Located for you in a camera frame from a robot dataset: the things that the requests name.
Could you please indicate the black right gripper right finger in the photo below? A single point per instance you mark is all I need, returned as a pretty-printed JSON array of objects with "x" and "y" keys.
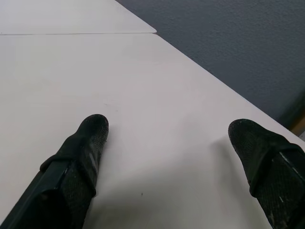
[{"x": 271, "y": 167}]

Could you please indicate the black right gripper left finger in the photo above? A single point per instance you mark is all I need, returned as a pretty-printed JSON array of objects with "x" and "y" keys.
[{"x": 71, "y": 171}]

